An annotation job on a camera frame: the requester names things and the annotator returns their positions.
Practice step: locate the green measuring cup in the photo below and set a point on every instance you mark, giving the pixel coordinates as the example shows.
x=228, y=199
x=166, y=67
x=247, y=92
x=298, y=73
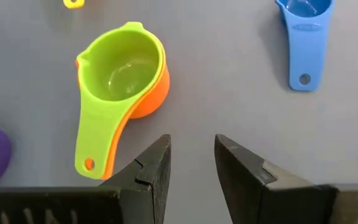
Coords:
x=98, y=130

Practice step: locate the yellow measuring cup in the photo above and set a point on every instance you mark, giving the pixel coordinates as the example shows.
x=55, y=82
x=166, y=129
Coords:
x=73, y=3

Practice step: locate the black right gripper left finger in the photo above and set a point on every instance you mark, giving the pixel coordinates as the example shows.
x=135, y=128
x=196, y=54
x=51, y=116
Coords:
x=135, y=199

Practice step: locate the blue measuring cup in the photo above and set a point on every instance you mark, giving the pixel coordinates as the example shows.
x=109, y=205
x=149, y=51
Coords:
x=306, y=53

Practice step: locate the orange measuring cup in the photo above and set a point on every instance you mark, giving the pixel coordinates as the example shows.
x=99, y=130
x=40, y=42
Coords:
x=154, y=99

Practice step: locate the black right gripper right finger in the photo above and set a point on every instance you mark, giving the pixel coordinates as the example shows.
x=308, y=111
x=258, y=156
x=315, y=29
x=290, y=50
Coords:
x=259, y=199

